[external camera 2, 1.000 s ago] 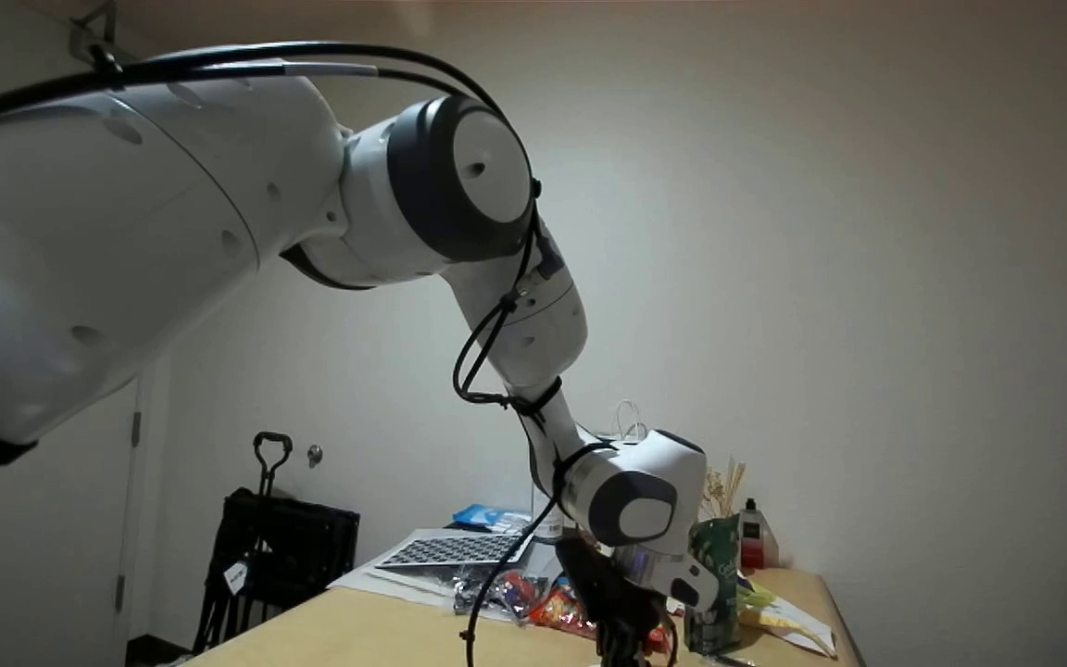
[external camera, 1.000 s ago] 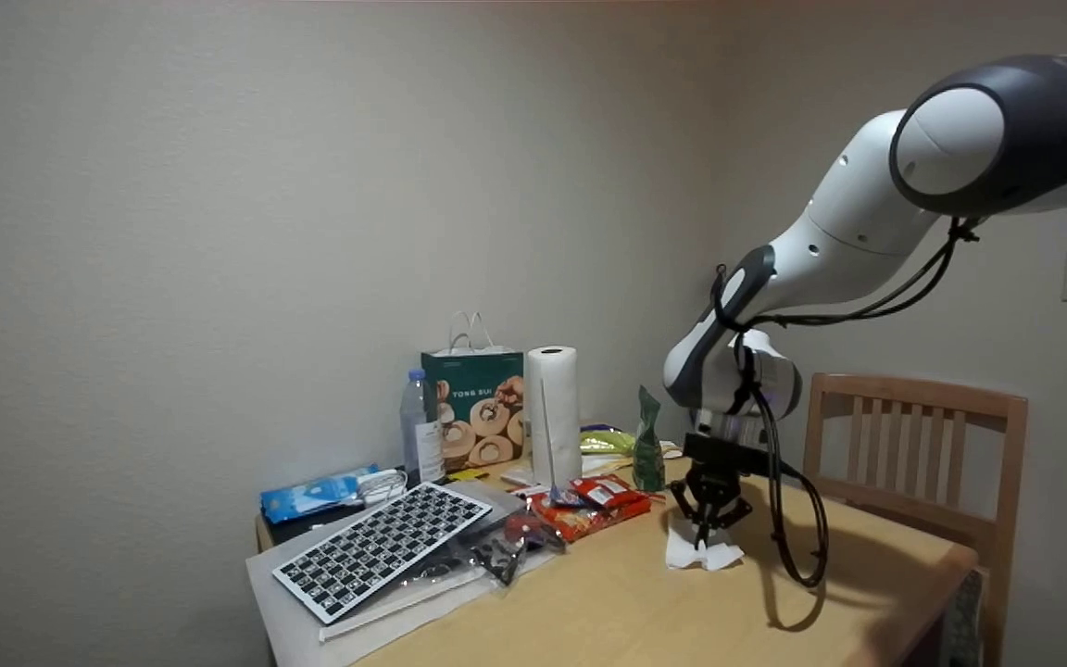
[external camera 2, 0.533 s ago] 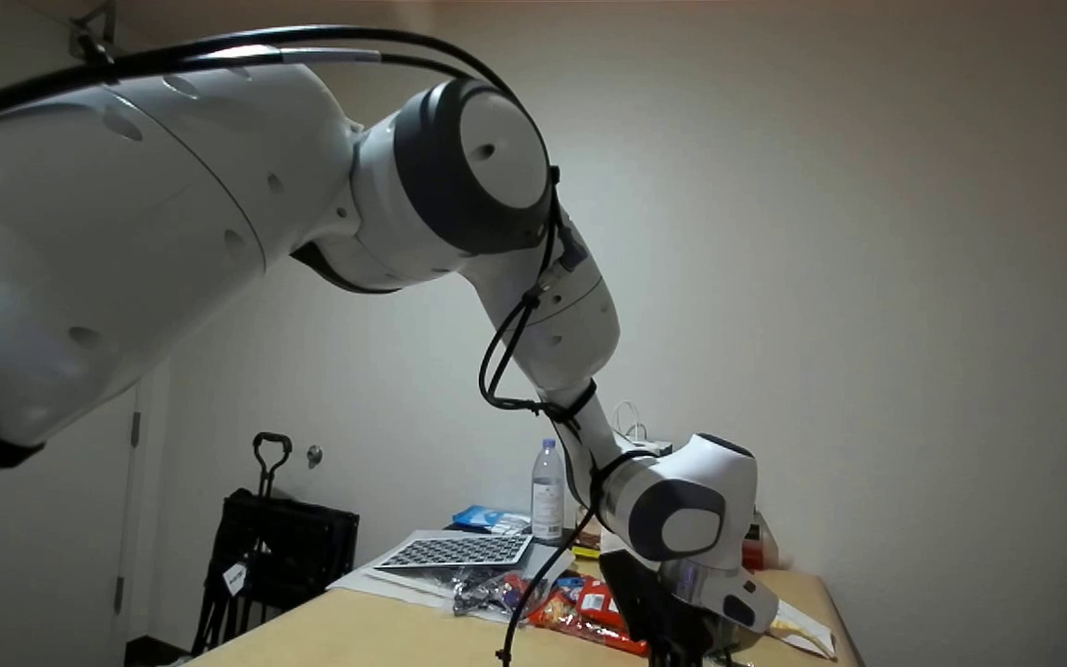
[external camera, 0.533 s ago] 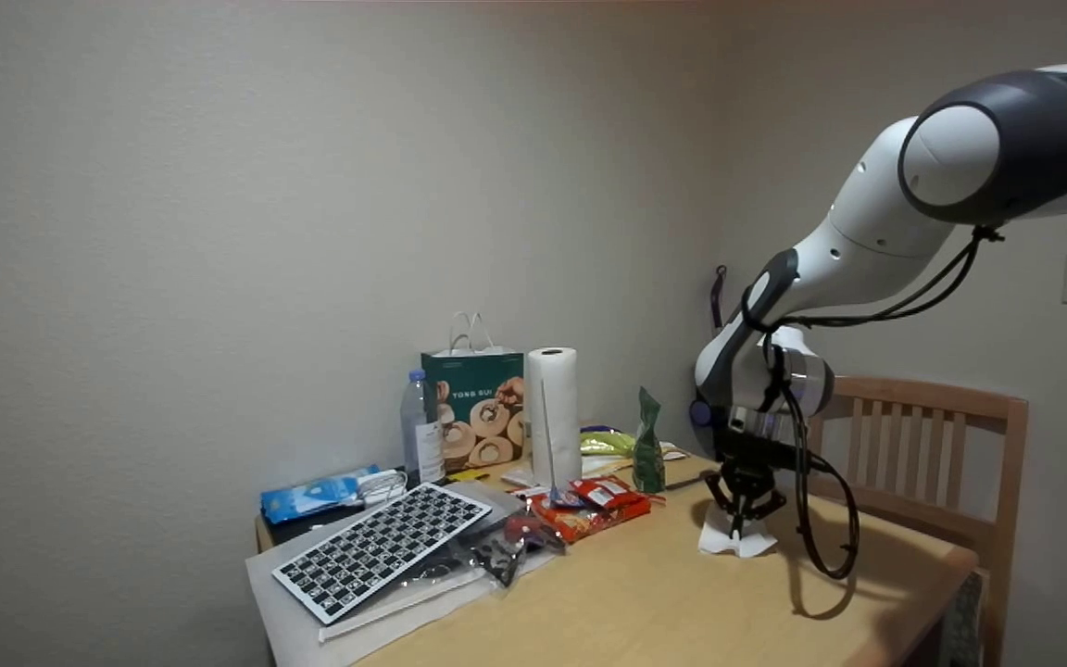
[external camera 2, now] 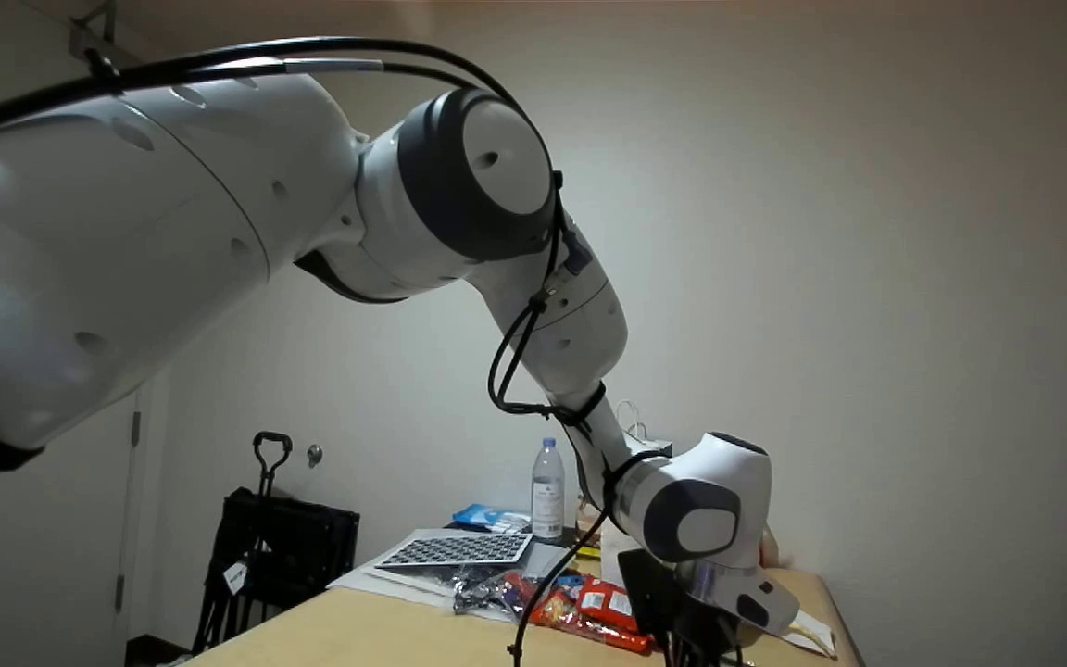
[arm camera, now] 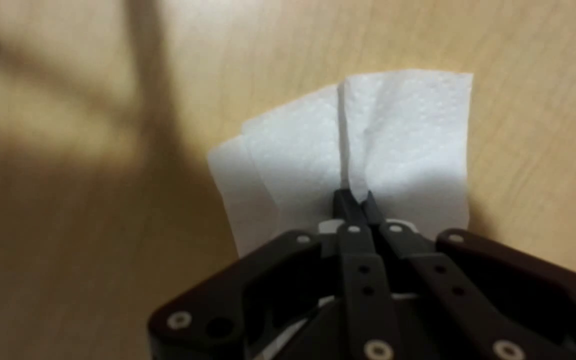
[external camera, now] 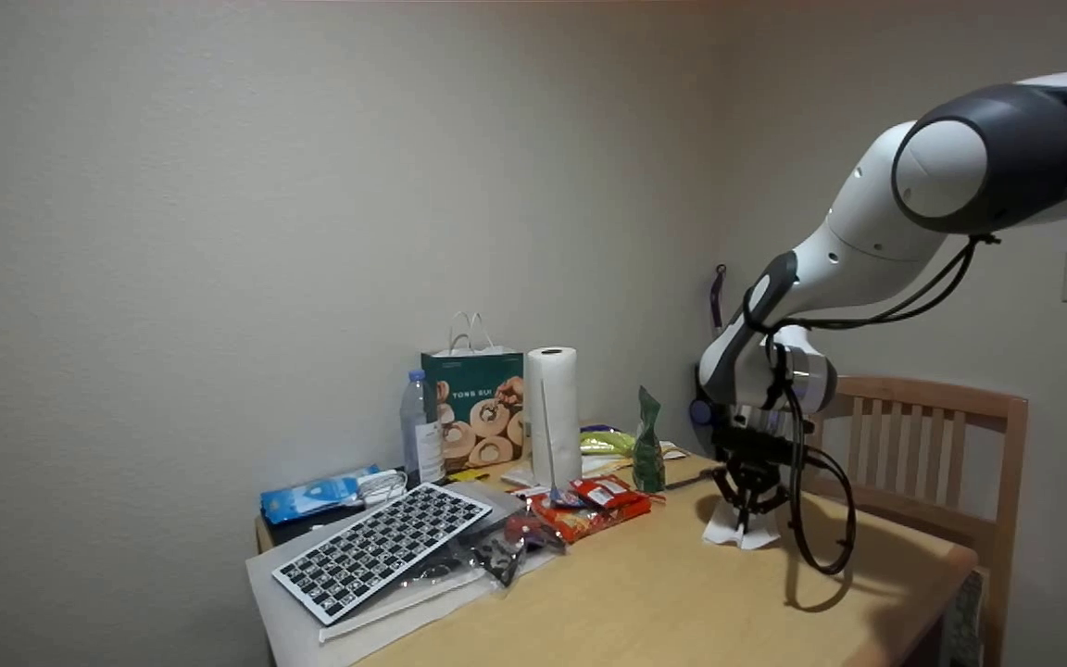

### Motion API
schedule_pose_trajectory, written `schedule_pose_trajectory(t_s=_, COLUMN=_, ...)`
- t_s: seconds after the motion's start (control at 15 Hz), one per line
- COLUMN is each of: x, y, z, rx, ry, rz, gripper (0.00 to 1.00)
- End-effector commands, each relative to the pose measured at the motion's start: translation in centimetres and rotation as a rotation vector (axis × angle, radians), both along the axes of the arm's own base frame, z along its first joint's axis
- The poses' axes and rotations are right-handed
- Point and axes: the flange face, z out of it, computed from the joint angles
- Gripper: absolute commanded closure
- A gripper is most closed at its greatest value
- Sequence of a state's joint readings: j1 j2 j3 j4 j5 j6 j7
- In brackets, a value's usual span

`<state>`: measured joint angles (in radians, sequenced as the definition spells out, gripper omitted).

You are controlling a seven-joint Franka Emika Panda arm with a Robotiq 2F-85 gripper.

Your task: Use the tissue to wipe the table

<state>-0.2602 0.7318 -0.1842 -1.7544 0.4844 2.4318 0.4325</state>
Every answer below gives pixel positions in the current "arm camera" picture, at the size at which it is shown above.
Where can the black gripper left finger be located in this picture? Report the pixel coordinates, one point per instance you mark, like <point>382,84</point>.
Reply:
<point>359,292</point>

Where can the white paper tissue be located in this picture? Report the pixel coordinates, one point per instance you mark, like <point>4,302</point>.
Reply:
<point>408,132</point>

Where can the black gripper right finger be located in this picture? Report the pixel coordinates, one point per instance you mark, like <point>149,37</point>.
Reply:
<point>501,300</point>

